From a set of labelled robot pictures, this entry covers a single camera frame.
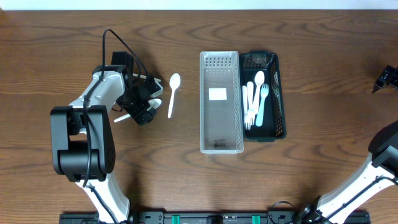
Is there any white fork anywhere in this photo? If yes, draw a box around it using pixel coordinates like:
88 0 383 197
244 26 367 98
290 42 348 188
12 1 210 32
242 85 251 130
255 83 269 127

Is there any white spoon group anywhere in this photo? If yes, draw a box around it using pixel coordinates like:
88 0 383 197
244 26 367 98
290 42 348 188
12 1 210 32
253 70 265 114

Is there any white fork tines down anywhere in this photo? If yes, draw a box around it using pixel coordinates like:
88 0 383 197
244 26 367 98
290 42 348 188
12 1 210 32
246 82 255 129

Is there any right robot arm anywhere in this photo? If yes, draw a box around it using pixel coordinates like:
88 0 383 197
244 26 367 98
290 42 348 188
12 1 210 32
293 121 397 223

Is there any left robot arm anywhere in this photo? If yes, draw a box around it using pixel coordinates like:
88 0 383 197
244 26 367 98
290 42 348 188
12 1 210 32
50 52 162 223

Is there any white label in basket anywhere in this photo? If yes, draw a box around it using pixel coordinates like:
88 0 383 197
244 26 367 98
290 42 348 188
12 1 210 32
208 88 228 101

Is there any clear plastic basket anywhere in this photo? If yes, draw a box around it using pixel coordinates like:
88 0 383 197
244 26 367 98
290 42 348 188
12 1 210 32
200 51 244 154

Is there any black plastic basket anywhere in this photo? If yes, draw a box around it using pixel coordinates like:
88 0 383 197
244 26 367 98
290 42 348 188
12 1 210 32
239 50 286 142

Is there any left black cable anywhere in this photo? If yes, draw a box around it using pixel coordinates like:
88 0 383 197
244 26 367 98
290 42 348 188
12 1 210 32
81 29 149 224

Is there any black cable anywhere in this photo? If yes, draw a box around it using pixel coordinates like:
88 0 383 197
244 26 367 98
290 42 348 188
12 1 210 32
81 29 149 224
267 175 398 224

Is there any right black cable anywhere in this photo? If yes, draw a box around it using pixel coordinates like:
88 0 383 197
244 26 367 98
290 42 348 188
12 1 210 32
267 175 398 224

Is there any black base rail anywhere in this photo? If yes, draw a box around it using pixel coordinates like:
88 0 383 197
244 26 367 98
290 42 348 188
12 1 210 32
58 211 371 224

